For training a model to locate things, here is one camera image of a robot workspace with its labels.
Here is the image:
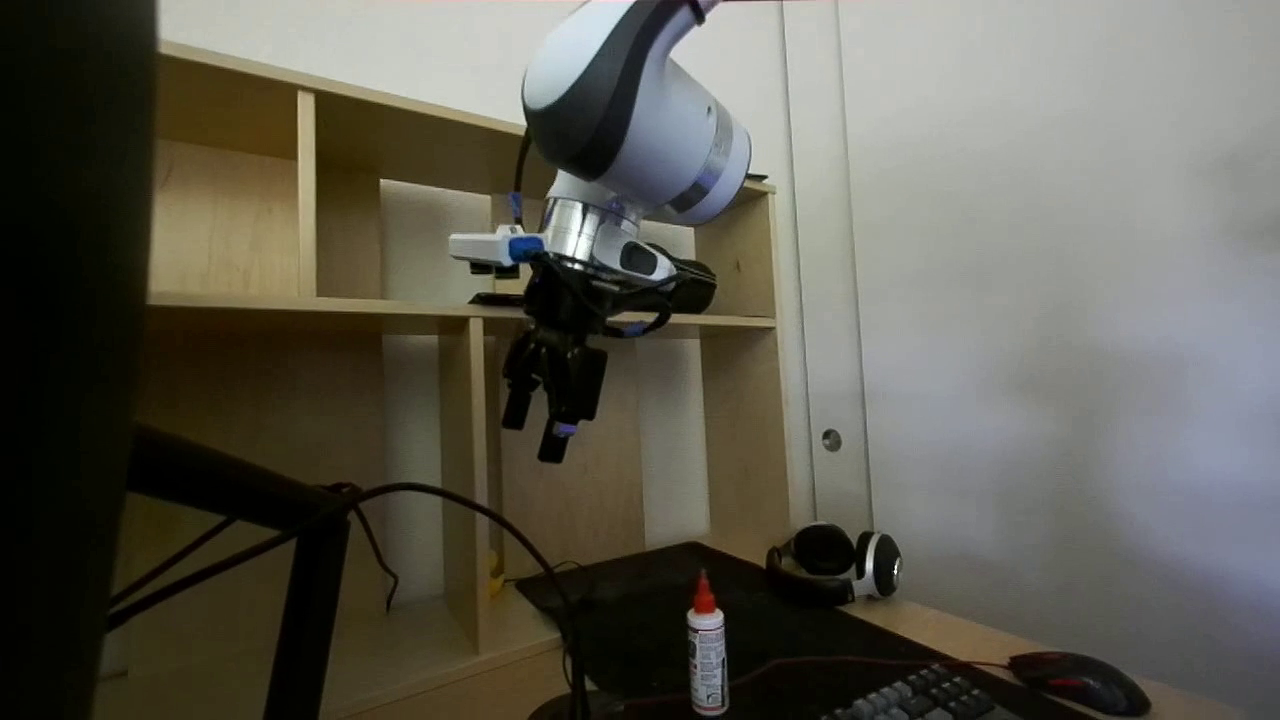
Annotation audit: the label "grey mechanical keyboard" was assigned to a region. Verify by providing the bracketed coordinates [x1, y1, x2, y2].
[815, 662, 1019, 720]

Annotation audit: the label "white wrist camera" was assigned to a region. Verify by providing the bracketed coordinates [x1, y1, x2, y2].
[447, 225, 546, 276]

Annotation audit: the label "white glue bottle red cap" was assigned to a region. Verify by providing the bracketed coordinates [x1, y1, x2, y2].
[684, 575, 732, 720]

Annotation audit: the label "black and red mouse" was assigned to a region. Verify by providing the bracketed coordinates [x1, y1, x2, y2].
[1007, 652, 1153, 715]

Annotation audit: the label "black monitor with stand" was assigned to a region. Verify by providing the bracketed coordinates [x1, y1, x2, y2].
[0, 0, 357, 720]

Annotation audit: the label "black gooseneck desktop microphone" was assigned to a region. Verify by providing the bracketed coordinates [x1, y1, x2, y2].
[337, 481, 610, 720]

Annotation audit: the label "black desk mat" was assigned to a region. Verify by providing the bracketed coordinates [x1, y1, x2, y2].
[513, 534, 1097, 720]

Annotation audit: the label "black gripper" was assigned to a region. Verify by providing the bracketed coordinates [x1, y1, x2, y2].
[502, 253, 717, 462]

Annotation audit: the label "light wooden shelf unit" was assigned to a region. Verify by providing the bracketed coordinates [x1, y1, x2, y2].
[139, 47, 793, 720]

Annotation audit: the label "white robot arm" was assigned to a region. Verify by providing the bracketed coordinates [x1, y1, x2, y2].
[506, 0, 751, 462]

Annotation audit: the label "black and silver headphones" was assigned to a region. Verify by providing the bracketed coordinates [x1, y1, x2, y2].
[768, 523, 906, 607]

